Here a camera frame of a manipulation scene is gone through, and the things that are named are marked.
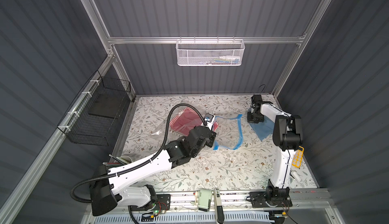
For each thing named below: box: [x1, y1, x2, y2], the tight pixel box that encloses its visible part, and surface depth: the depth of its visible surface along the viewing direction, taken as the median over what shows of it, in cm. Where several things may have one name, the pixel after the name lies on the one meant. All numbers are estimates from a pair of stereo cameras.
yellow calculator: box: [291, 145, 305, 168], surface depth 88 cm
